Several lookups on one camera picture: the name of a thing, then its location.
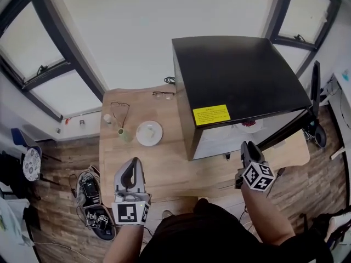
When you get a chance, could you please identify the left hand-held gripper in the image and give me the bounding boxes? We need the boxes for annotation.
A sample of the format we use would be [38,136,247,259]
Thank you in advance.
[111,157,152,226]

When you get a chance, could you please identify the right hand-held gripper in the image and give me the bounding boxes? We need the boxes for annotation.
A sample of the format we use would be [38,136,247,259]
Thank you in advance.
[235,141,275,193]

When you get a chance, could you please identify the white plate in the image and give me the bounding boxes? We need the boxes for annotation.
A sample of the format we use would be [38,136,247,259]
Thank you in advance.
[135,120,163,147]
[237,121,264,134]

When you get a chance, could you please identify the black mini fridge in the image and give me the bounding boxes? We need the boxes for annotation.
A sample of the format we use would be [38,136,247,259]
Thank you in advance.
[172,36,321,161]

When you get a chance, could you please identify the person's left forearm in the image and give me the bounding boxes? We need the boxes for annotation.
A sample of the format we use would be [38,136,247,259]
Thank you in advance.
[103,223,145,263]

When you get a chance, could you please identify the person's right forearm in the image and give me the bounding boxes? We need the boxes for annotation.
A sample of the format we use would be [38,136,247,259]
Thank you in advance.
[241,185,296,246]

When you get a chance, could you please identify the grey open carry case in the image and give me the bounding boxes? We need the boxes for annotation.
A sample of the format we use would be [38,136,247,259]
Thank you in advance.
[75,167,117,242]

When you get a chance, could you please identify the black electronic device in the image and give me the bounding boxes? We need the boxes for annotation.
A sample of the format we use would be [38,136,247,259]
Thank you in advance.
[79,178,99,205]

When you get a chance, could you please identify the green cup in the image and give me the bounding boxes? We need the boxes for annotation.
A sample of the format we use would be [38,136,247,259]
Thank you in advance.
[117,127,132,144]

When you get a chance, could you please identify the spare hand-held gripper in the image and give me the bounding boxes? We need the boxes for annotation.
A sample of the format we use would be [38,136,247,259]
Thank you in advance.
[86,212,110,230]

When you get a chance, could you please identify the black bag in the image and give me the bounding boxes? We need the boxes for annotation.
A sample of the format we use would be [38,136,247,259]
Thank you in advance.
[314,119,327,148]

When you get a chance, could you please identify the person's black clothing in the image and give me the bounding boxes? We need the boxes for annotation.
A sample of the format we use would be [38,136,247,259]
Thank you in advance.
[139,198,334,263]

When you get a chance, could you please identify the black-framed glasses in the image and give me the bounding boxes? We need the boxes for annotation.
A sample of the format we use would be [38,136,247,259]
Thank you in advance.
[152,91,176,100]

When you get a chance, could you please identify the round patterned cushion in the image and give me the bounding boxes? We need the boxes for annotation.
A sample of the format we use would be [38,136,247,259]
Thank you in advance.
[22,147,42,181]

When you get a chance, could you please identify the white desk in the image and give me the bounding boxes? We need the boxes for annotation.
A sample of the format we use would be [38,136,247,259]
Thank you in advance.
[327,69,351,161]

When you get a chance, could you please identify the black office chair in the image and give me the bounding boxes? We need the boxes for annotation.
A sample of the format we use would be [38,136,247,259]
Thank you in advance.
[0,152,31,199]

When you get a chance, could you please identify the blue chair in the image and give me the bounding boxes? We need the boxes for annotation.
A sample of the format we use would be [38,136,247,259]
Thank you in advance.
[10,127,63,186]

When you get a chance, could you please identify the table with pale cloth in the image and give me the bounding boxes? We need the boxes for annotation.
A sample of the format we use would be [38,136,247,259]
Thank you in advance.
[0,196,35,263]

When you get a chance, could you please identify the black-framed window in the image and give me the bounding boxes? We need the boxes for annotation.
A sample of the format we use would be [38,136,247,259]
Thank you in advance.
[270,0,342,52]
[0,0,107,123]

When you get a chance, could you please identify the black cable with adapter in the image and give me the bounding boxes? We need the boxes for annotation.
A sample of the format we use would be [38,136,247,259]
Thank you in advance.
[265,167,286,199]

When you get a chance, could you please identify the thin wire-framed glasses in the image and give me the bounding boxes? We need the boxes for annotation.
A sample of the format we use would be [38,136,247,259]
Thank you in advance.
[110,101,130,128]

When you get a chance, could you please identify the long white cable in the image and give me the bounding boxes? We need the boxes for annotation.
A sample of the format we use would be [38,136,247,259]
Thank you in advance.
[32,241,105,263]

